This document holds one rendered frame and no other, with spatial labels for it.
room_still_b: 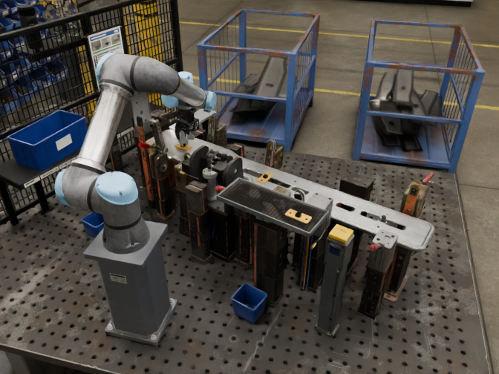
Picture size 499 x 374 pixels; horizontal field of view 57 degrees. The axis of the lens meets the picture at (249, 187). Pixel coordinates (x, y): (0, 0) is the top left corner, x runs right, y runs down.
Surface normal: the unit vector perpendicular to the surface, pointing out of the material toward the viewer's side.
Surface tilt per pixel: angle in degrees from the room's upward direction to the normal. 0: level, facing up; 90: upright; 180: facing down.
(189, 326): 0
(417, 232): 0
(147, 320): 90
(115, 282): 90
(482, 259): 0
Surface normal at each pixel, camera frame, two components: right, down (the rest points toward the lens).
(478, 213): 0.00, -0.82
